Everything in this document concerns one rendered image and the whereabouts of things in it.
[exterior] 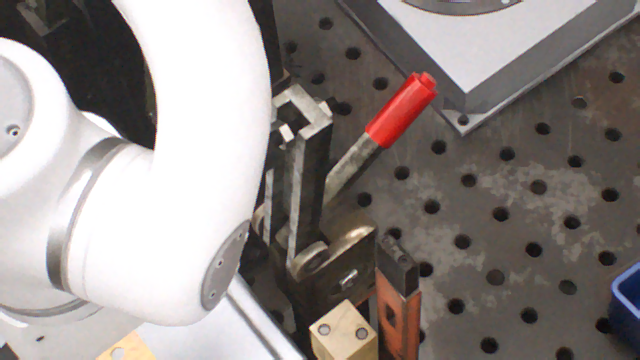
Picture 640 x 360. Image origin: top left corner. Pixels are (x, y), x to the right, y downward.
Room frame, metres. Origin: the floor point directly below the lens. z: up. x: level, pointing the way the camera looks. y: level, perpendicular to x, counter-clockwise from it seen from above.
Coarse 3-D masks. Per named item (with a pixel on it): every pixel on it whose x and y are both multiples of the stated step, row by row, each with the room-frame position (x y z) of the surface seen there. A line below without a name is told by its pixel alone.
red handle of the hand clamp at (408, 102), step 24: (408, 96) 0.41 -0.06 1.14; (432, 96) 0.41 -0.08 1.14; (384, 120) 0.40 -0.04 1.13; (408, 120) 0.40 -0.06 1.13; (360, 144) 0.39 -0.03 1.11; (384, 144) 0.39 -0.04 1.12; (336, 168) 0.38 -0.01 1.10; (360, 168) 0.38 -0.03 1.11; (336, 192) 0.37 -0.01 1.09; (288, 240) 0.35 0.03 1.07
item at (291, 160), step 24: (288, 96) 0.38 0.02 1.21; (288, 120) 0.37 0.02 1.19; (312, 120) 0.36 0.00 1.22; (288, 144) 0.35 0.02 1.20; (312, 144) 0.35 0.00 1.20; (264, 168) 0.34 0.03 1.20; (288, 168) 0.37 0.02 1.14; (312, 168) 0.35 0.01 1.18; (288, 192) 0.36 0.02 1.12; (312, 192) 0.35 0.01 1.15; (288, 216) 0.36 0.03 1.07; (312, 216) 0.34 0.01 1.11; (264, 240) 0.36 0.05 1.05; (312, 240) 0.34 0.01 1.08; (288, 264) 0.34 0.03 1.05
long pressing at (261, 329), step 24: (96, 120) 0.50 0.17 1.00; (240, 288) 0.34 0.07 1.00; (216, 312) 0.33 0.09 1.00; (240, 312) 0.33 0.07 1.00; (264, 312) 0.32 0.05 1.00; (0, 336) 0.33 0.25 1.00; (144, 336) 0.32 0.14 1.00; (168, 336) 0.31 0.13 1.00; (192, 336) 0.31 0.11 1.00; (216, 336) 0.31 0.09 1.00; (240, 336) 0.31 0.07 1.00; (264, 336) 0.30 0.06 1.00; (288, 336) 0.30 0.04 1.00
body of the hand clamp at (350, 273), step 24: (336, 216) 0.37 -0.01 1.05; (360, 216) 0.37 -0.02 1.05; (336, 240) 0.35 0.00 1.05; (360, 240) 0.35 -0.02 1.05; (336, 264) 0.34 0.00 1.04; (360, 264) 0.35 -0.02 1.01; (288, 288) 0.35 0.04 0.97; (312, 288) 0.33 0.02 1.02; (336, 288) 0.34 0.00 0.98; (360, 288) 0.35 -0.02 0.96; (312, 312) 0.33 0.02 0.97; (360, 312) 0.36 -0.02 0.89
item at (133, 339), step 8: (128, 336) 0.32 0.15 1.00; (136, 336) 0.32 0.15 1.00; (120, 344) 0.31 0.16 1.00; (128, 344) 0.31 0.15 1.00; (136, 344) 0.31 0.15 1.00; (144, 344) 0.31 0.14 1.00; (104, 352) 0.31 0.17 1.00; (128, 352) 0.30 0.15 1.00; (136, 352) 0.30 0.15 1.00; (144, 352) 0.30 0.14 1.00
